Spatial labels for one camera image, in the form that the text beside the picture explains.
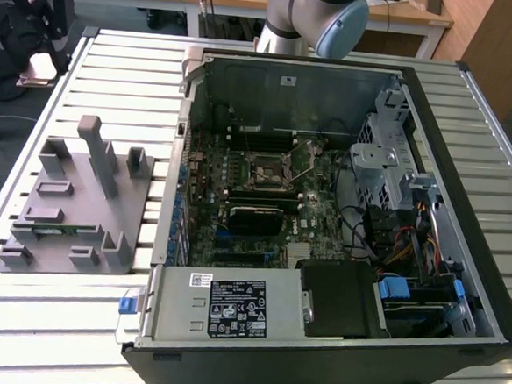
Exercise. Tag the silver green CPU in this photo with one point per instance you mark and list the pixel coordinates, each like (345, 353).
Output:
(38, 68)

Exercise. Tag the blue expansion slot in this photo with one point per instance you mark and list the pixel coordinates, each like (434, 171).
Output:
(221, 232)

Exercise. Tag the small black mesh bin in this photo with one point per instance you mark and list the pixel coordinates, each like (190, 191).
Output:
(9, 16)

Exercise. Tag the grey parts rack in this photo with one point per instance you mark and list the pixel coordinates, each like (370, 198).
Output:
(81, 180)

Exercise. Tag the silver finned heatsink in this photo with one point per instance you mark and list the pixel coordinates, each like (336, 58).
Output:
(298, 252)

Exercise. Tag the black open PC case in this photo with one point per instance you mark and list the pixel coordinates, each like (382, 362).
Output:
(269, 373)

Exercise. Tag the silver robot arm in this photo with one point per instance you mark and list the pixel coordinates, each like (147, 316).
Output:
(290, 10)

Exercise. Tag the wooden cabinet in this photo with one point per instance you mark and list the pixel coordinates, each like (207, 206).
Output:
(503, 55)

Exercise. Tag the green motherboard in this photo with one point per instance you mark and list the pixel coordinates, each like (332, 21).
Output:
(320, 214)

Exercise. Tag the grey power supply unit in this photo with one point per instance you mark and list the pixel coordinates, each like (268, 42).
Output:
(173, 300)

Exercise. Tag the green RAM stick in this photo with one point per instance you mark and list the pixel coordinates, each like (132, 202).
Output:
(55, 229)

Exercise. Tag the blue disk carrier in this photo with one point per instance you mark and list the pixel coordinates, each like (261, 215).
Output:
(392, 289)

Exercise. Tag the black expansion slot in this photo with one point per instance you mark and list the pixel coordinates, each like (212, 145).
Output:
(238, 258)

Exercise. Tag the black RAM slot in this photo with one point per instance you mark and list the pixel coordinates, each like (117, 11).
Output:
(268, 142)
(268, 147)
(264, 199)
(264, 203)
(269, 132)
(291, 210)
(268, 137)
(264, 194)

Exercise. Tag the dark brown box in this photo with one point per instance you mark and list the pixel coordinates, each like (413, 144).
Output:
(434, 5)

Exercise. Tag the blue plastic clip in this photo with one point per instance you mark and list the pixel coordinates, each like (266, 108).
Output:
(458, 289)

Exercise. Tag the silver perforated disk bay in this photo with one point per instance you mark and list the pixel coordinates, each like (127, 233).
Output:
(374, 158)

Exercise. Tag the black chair base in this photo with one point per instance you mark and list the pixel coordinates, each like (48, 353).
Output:
(152, 18)

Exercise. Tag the blue case latch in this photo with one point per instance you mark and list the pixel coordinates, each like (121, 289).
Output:
(126, 306)

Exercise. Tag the black graphics card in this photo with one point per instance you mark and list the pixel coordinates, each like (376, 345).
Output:
(254, 222)

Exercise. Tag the black ribbed plastic housing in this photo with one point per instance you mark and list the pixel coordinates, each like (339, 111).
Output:
(378, 229)

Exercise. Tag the CPU socket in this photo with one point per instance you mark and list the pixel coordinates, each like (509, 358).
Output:
(273, 167)

